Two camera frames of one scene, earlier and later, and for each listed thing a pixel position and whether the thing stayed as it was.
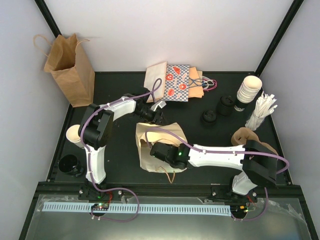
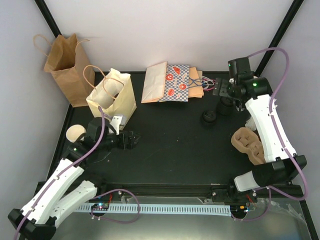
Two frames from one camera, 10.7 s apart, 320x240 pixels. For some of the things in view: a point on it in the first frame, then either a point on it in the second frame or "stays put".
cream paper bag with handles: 148,163 to 114,94
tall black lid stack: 225,107 stays put
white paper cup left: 72,135 stays put
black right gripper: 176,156 to 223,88
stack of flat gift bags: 195,88 stays put
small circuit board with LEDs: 100,207 stays put
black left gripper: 158,121 to 131,143
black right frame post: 277,38 stays put
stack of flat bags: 152,74 stays put
